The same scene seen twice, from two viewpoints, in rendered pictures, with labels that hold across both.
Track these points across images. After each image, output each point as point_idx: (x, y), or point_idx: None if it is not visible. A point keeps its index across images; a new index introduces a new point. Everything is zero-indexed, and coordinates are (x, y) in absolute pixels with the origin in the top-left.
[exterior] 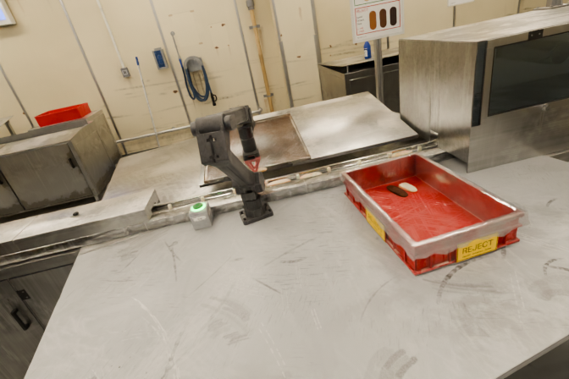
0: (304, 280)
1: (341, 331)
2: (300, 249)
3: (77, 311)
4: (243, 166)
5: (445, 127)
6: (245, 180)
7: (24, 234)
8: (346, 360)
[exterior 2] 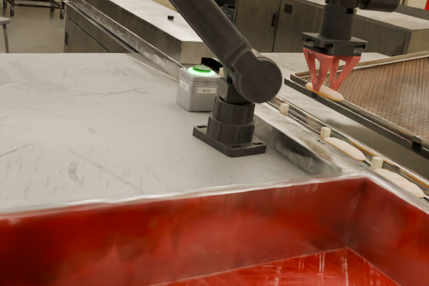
0: (12, 180)
1: None
2: (110, 179)
3: (17, 60)
4: None
5: None
6: (194, 27)
7: (130, 8)
8: None
